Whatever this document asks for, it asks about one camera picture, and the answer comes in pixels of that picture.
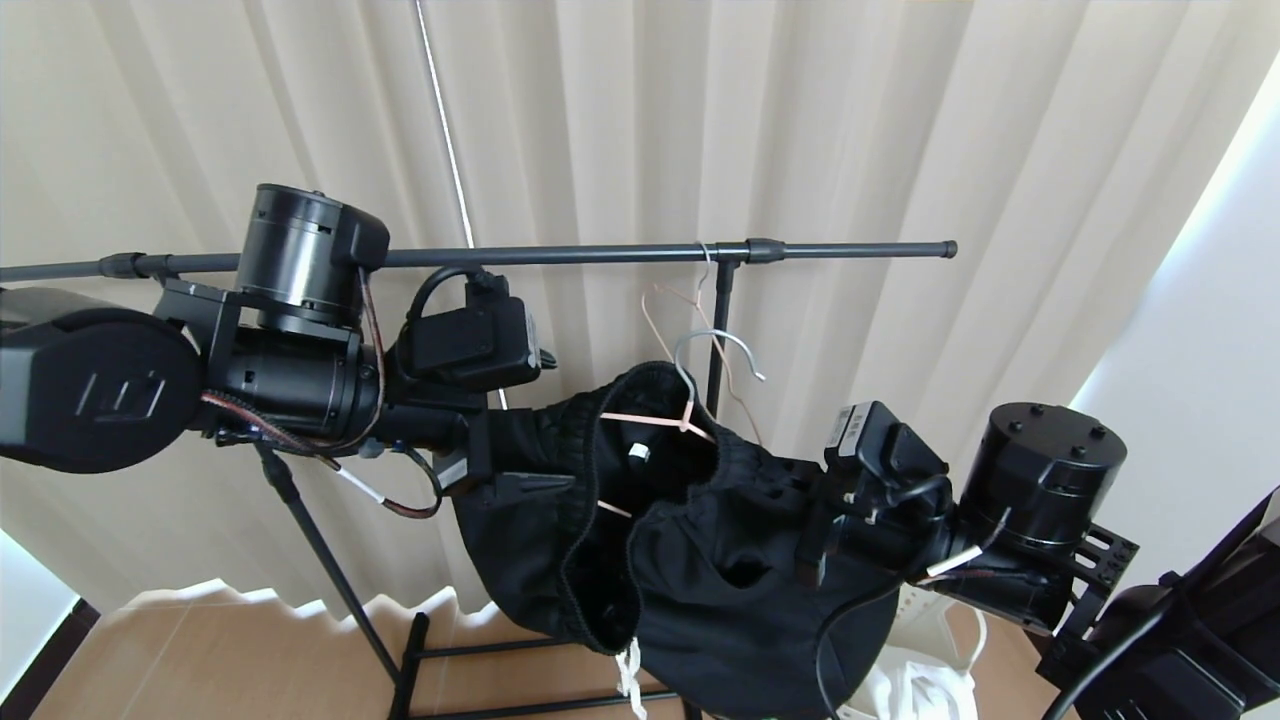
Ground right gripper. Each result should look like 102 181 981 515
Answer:
798 495 956 593

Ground white garment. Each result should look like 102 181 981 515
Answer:
860 645 979 720

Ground black clothes rack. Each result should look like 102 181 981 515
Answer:
0 239 959 720

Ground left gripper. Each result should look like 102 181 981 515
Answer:
378 390 579 501

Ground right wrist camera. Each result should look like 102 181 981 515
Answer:
824 400 953 526

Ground black shorts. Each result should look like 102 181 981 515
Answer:
452 362 903 720

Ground pink clothes hanger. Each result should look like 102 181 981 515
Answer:
596 328 769 521
640 243 766 448

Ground white laundry basket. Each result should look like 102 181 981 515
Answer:
835 583 990 720

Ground black cable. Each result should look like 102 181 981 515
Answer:
814 578 1169 720

